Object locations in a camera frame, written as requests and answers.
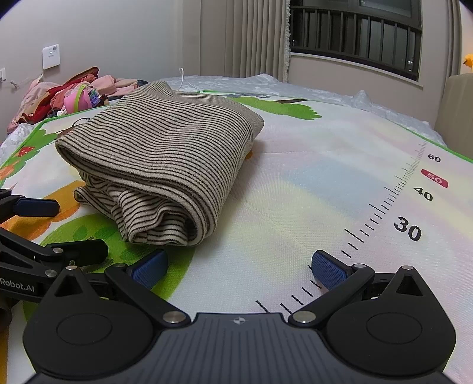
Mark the white wall socket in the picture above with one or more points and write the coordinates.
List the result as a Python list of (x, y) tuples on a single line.
[(2, 74)]

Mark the dark window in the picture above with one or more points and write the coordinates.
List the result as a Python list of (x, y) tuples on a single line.
[(354, 33)]

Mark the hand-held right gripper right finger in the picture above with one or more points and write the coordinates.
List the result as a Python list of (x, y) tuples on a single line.
[(329, 269)]

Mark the yellow plush toy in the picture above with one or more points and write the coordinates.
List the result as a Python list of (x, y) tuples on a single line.
[(468, 61)]

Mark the printed play mat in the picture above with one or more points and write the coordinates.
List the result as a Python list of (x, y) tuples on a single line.
[(314, 184)]

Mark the white wall controller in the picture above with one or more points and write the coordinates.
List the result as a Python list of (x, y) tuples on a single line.
[(50, 56)]

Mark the beige sofa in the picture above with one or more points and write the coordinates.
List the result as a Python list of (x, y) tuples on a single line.
[(458, 107)]

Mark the clear plastic sheet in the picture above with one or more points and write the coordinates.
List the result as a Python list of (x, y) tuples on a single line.
[(332, 92)]

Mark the beige curtain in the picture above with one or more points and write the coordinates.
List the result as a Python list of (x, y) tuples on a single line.
[(240, 37)]

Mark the white lace curtain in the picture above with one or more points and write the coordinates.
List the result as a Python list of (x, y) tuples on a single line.
[(286, 40)]

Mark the beige striped sweater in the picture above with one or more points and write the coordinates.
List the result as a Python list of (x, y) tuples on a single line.
[(166, 155)]

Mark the pile of pink clothes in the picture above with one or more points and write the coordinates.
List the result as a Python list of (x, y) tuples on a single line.
[(55, 94)]

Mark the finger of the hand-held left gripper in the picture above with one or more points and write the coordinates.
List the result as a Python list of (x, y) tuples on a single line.
[(83, 249), (37, 207)]

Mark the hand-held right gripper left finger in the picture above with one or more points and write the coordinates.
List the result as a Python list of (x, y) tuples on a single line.
[(149, 267)]

